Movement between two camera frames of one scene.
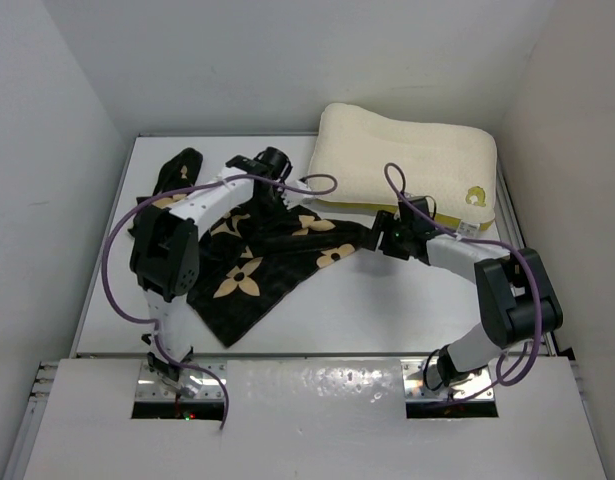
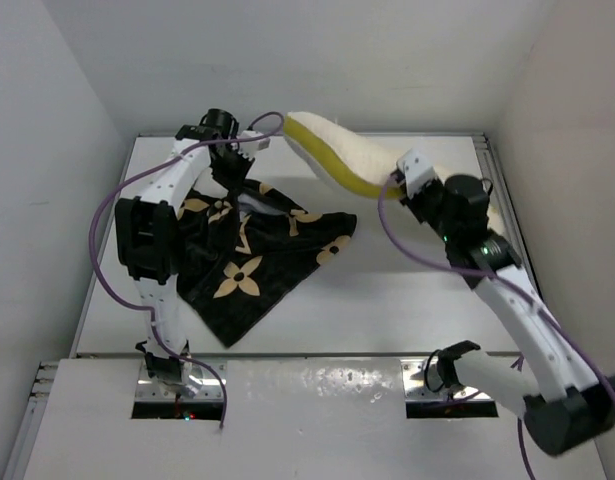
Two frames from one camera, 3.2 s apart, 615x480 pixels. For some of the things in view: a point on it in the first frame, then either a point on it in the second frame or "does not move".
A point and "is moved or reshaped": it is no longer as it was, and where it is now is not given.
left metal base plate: [150, 387] does not move
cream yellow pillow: [456, 167] is moved or reshaped
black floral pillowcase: [252, 262] is moved or reshaped
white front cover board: [322, 419] does not move
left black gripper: [281, 210] → [234, 184]
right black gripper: [378, 229] → [411, 202]
